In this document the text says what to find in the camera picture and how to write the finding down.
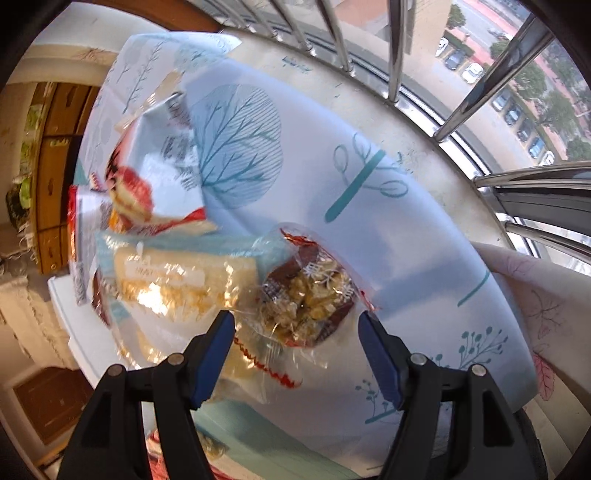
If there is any wooden desk with drawers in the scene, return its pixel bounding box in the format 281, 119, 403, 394
30, 82, 99, 275

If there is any red jujube snack bag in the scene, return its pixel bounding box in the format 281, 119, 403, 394
105, 92, 216, 236

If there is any walnut snack clear red bag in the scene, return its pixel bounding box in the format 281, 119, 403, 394
233, 223, 377, 390

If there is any metal window grille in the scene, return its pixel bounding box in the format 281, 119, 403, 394
184, 0, 591, 269

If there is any floral pink white blanket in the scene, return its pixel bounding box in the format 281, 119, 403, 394
473, 242, 590, 409

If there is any brown wooden door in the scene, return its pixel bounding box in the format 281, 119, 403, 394
13, 367, 93, 445

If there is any red white biscuit pack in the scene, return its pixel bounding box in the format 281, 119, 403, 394
67, 185, 112, 305

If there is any large Calleton bread bag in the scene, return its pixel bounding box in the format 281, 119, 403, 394
96, 231, 303, 403

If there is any blue white patterned tablecloth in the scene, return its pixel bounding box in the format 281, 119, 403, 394
79, 33, 536, 479

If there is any white plastic storage bin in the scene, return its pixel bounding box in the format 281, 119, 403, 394
47, 275, 151, 387

